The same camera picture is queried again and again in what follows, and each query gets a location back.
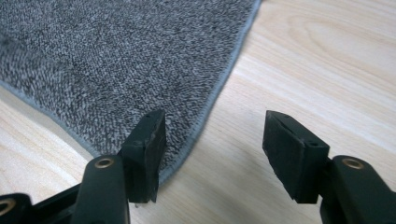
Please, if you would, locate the grey terry cloth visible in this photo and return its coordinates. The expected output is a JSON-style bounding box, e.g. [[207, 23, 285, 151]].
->
[[0, 0, 263, 187]]

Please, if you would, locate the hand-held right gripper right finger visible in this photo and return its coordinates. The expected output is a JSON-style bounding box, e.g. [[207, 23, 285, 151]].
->
[[262, 109, 331, 205]]

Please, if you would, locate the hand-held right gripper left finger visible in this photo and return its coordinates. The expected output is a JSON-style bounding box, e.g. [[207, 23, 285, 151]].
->
[[119, 108, 168, 204]]

